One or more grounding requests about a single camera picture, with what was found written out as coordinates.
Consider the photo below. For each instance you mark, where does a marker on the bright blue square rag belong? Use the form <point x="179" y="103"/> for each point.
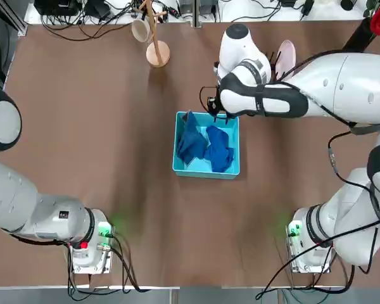
<point x="220" y="152"/>

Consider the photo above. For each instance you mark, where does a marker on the aluminium frame post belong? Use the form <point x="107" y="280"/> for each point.
<point x="197" y="12"/>

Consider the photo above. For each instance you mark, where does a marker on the right arm base control box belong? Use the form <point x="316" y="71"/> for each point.
<point x="304" y="256"/>

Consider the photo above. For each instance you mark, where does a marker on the black vase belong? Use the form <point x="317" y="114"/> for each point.
<point x="361" y="36"/>

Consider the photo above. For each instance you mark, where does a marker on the wooden mug stand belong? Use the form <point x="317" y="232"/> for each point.
<point x="158" y="54"/>

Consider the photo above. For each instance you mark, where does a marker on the pale pink round plate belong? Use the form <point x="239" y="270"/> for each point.
<point x="288" y="57"/>

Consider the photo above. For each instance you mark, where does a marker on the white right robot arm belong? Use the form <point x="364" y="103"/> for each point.
<point x="335" y="88"/>

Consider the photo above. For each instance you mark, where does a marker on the cyan plastic box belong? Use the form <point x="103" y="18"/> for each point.
<point x="190" y="169"/>

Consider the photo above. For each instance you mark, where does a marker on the left arm base control box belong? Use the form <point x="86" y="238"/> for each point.
<point x="95" y="253"/>

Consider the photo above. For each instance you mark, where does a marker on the dark blue square rag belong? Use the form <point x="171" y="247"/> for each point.
<point x="191" y="142"/>

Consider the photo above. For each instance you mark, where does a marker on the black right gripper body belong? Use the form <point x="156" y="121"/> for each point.
<point x="214" y="106"/>

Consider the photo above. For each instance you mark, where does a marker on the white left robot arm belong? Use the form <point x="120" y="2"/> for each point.
<point x="19" y="196"/>

